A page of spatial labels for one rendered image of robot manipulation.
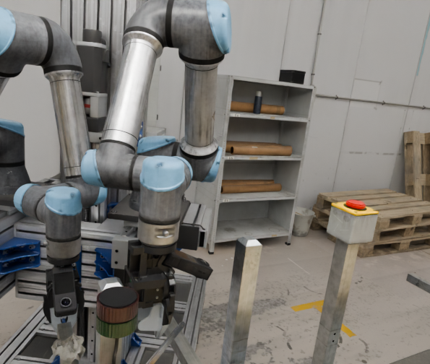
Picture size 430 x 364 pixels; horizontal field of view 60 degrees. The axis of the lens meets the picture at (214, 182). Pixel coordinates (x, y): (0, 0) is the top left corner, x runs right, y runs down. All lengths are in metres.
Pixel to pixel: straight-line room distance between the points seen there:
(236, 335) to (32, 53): 0.77
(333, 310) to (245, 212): 3.07
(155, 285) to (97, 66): 0.79
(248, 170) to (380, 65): 2.00
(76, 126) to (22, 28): 0.25
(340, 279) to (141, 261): 0.44
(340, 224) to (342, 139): 3.72
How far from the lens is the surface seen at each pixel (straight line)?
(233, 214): 3.86
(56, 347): 0.92
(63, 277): 0.92
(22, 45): 0.99
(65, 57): 1.04
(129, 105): 0.82
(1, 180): 1.34
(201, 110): 1.01
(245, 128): 3.68
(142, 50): 0.89
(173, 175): 0.63
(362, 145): 4.78
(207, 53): 0.93
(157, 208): 0.64
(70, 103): 1.03
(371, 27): 4.66
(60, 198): 0.86
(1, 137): 1.31
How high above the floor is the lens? 1.43
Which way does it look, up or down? 14 degrees down
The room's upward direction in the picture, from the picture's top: 6 degrees clockwise
